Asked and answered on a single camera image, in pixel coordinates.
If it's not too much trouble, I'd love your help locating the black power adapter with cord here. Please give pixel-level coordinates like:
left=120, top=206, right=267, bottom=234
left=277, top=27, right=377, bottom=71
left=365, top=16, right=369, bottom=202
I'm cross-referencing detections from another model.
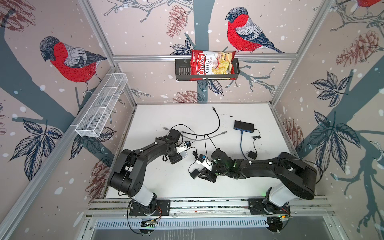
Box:
left=188, top=148, right=200, bottom=179

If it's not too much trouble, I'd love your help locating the black network switch box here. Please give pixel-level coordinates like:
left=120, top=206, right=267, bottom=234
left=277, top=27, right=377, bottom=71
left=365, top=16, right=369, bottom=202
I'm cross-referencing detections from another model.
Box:
left=233, top=121, right=255, bottom=133

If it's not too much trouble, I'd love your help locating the white small switch box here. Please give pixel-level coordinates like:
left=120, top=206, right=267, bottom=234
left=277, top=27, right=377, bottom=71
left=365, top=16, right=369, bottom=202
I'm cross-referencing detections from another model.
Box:
left=179, top=151, right=188, bottom=159

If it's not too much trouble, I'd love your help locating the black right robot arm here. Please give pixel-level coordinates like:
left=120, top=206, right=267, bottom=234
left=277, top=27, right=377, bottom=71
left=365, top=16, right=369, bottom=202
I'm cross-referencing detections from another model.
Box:
left=191, top=149, right=318, bottom=215

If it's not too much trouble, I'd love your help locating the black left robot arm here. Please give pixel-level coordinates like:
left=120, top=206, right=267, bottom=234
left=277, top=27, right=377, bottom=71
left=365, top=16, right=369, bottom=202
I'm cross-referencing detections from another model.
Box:
left=108, top=129, right=186, bottom=214

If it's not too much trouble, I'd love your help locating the red cassava chips bag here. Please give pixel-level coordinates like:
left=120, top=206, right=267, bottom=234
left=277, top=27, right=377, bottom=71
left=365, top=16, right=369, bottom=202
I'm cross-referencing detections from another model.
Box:
left=191, top=50, right=236, bottom=76

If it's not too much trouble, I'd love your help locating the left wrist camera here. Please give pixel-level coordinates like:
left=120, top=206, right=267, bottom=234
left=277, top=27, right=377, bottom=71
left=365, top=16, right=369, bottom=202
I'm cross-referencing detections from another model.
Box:
left=176, top=141, right=191, bottom=154

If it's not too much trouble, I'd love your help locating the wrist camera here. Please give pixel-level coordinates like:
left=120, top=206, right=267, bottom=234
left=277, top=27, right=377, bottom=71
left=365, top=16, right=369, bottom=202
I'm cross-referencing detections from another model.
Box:
left=176, top=141, right=191, bottom=154
left=196, top=154, right=213, bottom=171

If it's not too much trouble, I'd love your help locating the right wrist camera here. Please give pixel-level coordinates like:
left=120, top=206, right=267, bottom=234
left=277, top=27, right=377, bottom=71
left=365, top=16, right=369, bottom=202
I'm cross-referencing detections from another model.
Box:
left=196, top=154, right=213, bottom=171

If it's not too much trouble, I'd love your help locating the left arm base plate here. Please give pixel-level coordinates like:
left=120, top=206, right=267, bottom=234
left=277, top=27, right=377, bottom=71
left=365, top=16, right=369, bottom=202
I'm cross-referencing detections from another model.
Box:
left=129, top=200, right=171, bottom=217

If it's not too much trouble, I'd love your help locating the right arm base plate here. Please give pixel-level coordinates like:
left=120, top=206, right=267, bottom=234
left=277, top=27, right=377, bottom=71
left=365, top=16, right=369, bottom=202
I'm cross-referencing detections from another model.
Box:
left=248, top=198, right=291, bottom=215

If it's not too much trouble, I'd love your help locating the black ethernet cable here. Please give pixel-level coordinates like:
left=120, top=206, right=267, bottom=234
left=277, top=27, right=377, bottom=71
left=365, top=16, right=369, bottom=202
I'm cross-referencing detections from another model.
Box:
left=181, top=106, right=221, bottom=136

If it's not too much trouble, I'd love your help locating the black wall basket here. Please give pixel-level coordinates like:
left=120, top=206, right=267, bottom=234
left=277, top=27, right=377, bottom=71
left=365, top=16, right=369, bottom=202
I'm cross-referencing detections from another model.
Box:
left=175, top=58, right=240, bottom=81

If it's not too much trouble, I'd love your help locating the white wire mesh shelf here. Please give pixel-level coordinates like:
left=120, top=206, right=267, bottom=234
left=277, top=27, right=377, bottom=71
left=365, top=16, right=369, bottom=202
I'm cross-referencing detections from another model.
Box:
left=75, top=73, right=128, bottom=138

